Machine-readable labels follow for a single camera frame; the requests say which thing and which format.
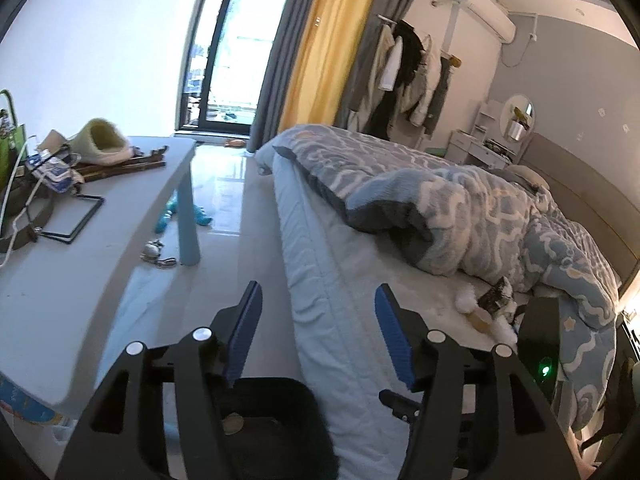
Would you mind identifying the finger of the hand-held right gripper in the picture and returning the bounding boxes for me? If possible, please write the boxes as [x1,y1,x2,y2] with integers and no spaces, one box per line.
[378,389,426,423]

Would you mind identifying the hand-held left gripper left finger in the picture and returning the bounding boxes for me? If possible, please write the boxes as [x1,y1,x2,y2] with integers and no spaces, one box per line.
[54,280,263,480]

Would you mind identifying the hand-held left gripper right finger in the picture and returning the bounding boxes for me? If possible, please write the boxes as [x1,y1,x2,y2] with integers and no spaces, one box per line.
[375,283,583,480]

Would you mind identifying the dark plastic tissue wrapper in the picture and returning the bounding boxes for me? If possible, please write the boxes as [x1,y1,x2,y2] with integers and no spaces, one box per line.
[477,280,516,322]

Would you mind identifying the black trash bin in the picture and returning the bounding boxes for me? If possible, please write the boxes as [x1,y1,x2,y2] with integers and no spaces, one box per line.
[215,377,338,480]

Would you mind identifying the person's right forearm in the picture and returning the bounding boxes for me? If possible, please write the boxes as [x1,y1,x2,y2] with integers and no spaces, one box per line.
[566,427,601,480]

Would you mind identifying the white crumpled tissue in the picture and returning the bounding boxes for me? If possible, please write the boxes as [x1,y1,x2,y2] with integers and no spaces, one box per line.
[490,317,518,346]
[455,284,478,311]

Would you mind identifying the white bed mattress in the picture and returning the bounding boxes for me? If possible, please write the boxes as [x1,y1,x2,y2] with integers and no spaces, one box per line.
[255,152,581,480]

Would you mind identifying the blue plush toy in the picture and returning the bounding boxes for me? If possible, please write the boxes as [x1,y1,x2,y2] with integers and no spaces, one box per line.
[154,192,213,234]

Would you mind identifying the blue white patterned blanket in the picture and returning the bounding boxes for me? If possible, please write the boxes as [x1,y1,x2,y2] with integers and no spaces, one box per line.
[257,124,623,433]

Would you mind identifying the grey bed headboard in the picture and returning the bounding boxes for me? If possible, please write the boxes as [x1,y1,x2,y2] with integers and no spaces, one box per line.
[520,132,640,291]

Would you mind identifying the light blue table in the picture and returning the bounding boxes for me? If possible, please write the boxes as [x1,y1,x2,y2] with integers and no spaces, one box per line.
[0,135,202,418]

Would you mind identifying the white vanity desk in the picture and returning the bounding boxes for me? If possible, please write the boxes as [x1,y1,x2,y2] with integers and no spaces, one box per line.
[445,130,526,168]

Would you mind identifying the dark wooden sticks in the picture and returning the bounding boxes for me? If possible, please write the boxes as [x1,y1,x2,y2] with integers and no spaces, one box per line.
[75,145,168,181]

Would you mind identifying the oval vanity mirror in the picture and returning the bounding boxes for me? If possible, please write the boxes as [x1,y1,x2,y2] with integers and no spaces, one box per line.
[500,94,536,143]

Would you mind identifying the green lined fluffy slipper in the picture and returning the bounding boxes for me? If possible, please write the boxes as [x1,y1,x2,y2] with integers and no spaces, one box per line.
[67,118,135,166]

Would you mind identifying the blue printed box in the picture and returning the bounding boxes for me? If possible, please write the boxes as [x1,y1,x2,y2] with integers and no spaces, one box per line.
[0,375,56,426]

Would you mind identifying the white puffer jacket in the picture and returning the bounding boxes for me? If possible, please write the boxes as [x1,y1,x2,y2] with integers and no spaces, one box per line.
[402,35,433,126]

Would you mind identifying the dark grey hanging garment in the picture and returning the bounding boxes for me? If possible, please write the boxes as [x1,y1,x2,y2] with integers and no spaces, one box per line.
[425,55,453,136]

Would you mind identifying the blue white tissue packet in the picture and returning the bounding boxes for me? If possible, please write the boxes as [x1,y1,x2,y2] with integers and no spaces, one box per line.
[25,152,83,193]

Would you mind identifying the dark grey pouch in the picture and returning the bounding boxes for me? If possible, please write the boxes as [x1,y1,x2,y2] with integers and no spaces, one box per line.
[0,180,51,253]

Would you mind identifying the beige hanging coat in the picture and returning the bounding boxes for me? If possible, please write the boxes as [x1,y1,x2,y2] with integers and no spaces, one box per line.
[347,25,396,131]

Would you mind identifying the white hanging shirt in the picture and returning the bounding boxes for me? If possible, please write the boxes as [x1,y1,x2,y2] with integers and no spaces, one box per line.
[377,37,403,92]

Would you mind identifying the clothes hangers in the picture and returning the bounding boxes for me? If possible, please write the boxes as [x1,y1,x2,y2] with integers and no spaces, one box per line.
[0,135,41,268]

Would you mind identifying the black hanging jacket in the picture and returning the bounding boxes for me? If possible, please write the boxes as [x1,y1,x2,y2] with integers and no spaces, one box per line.
[370,21,426,133]

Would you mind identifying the yellow curtain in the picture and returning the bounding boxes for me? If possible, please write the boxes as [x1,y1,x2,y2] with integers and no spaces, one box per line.
[276,0,386,133]

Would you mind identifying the black framed glass door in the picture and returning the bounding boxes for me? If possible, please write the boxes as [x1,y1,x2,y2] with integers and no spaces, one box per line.
[175,0,306,136]

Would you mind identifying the green handbag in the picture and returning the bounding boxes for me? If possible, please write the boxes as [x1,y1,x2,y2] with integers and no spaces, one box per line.
[0,89,26,186]

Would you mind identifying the white air conditioner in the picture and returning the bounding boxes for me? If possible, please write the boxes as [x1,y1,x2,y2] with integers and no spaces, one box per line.
[457,0,516,43]

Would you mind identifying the keychain with charms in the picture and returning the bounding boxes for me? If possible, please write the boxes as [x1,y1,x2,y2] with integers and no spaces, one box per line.
[140,239,178,268]

